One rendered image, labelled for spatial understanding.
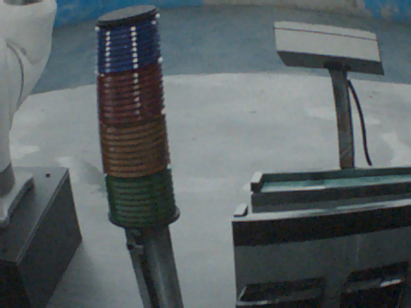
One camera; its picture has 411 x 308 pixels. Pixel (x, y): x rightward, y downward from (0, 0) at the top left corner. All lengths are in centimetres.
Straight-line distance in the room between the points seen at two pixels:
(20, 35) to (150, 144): 55
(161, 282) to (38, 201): 42
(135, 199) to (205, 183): 74
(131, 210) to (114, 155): 5
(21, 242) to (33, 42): 34
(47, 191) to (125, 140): 49
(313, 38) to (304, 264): 34
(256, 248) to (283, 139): 61
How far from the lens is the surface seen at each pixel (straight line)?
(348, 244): 121
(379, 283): 113
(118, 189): 94
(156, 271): 99
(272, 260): 123
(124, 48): 90
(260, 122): 190
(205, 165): 174
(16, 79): 138
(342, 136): 146
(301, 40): 141
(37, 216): 132
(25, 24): 143
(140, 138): 92
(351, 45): 140
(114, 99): 91
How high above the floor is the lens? 140
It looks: 20 degrees down
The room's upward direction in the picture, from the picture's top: 6 degrees counter-clockwise
